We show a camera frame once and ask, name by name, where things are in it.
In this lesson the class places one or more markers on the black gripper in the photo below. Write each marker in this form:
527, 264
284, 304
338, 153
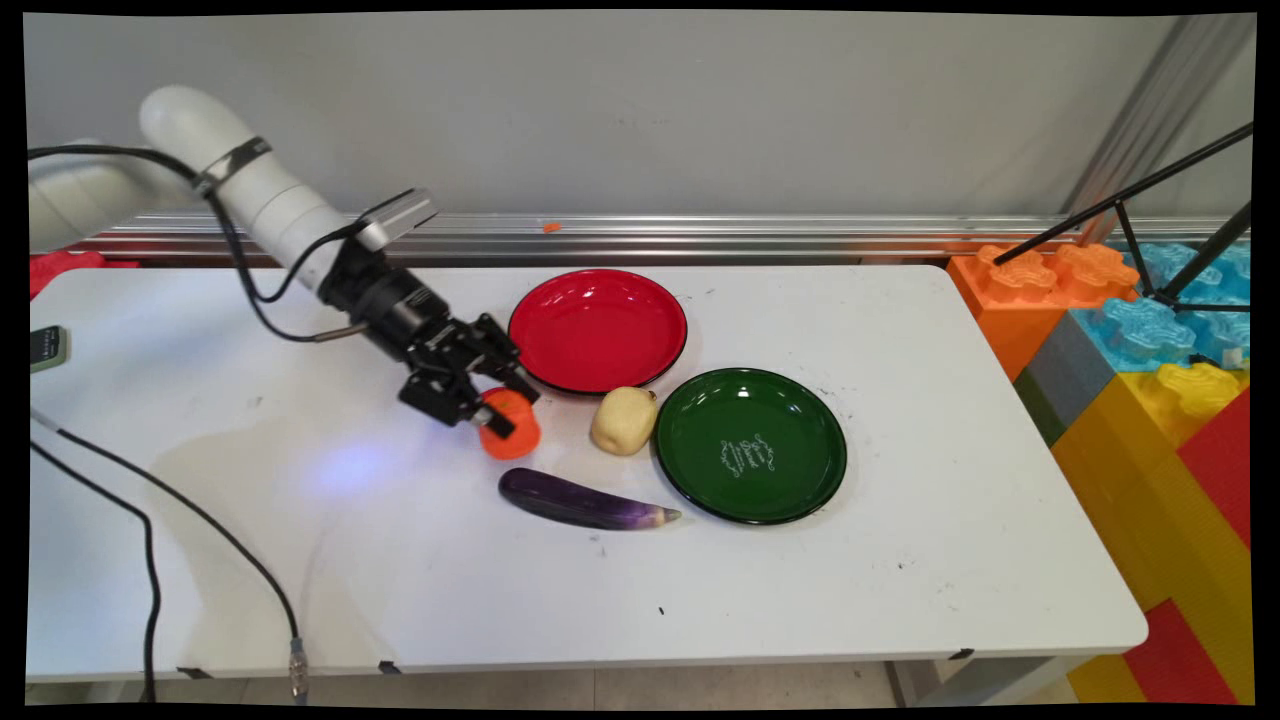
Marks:
395, 305

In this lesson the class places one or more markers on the orange toy fruit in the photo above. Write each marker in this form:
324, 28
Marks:
505, 449

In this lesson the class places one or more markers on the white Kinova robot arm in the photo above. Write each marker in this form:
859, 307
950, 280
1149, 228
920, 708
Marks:
250, 190

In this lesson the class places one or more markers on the red round plate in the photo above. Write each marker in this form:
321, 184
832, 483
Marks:
600, 330

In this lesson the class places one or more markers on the purple toy eggplant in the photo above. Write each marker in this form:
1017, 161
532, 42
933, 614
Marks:
570, 498

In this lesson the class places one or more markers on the cream toy potato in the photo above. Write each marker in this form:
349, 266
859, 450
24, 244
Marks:
622, 422

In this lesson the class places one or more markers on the green round plate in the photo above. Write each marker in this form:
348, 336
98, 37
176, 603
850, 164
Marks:
790, 420

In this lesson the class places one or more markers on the dark handheld device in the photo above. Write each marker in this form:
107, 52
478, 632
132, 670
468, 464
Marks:
48, 348

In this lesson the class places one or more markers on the red textured object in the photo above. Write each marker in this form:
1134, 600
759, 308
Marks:
60, 268

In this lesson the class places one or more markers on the orange plastic building block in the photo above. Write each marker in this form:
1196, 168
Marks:
1000, 310

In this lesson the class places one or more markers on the grey plastic building block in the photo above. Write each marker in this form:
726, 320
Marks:
1060, 375

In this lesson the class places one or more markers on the yellow plastic building block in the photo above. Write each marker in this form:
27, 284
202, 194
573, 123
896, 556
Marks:
1130, 480

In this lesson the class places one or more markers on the blue plastic building block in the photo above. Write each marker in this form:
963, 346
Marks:
1140, 335

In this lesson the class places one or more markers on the black tripod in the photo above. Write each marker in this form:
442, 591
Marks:
1205, 247

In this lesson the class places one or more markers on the red plastic building block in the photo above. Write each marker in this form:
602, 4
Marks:
1170, 660
1225, 470

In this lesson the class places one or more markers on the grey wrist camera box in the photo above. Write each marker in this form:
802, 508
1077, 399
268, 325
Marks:
400, 215

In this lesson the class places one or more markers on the aluminium wall rail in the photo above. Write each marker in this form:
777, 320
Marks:
850, 235

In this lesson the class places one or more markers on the white table leg frame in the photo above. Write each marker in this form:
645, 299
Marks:
990, 680

